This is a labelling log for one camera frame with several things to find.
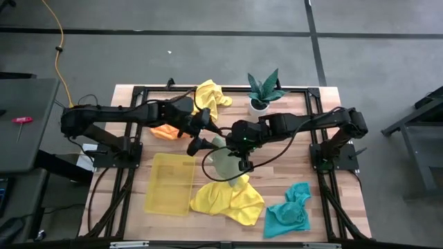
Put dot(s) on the grey side table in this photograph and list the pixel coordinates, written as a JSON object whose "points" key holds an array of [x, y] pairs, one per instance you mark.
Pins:
{"points": [[31, 145]]}

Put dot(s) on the green microfiber towel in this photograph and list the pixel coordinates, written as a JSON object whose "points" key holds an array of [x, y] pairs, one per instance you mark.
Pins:
{"points": [[225, 162]]}

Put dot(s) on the yellow translucent plastic bin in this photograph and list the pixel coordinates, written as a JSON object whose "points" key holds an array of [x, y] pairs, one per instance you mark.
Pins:
{"points": [[169, 186]]}

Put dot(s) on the white power box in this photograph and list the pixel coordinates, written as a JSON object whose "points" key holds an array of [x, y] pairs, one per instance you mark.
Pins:
{"points": [[84, 160]]}

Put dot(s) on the orange microfiber towel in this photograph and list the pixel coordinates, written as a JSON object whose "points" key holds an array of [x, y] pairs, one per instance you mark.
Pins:
{"points": [[166, 132]]}

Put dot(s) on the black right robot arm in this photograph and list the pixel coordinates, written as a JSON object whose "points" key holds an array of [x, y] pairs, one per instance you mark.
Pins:
{"points": [[311, 122]]}

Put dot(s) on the potted plant in white pot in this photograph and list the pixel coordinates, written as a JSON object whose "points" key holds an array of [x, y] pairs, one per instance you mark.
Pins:
{"points": [[259, 108]]}

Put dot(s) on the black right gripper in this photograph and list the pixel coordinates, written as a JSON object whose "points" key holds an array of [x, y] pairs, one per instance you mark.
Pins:
{"points": [[245, 135]]}

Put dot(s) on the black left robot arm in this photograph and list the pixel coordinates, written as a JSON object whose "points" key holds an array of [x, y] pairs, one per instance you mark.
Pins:
{"points": [[114, 115]]}

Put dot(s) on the teal microfiber towel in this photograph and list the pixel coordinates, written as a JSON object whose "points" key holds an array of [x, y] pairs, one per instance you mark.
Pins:
{"points": [[287, 214]]}

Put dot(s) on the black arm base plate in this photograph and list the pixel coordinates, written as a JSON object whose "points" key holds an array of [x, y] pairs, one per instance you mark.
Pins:
{"points": [[133, 160], [346, 162]]}

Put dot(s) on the silver metal bracket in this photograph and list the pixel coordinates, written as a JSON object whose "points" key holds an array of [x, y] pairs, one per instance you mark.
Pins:
{"points": [[322, 246], [128, 244]]}

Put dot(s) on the dark metal cart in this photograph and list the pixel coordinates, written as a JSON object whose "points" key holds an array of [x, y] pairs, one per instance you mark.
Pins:
{"points": [[418, 155]]}

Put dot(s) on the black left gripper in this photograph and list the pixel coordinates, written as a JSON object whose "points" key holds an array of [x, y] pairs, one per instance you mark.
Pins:
{"points": [[197, 121]]}

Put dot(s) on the yellow microfiber towel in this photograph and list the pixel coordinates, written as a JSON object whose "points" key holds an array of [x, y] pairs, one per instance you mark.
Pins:
{"points": [[211, 93], [228, 202]]}

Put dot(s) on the black aluminium table frame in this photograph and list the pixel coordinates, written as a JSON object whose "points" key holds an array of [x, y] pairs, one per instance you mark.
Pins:
{"points": [[301, 90]]}

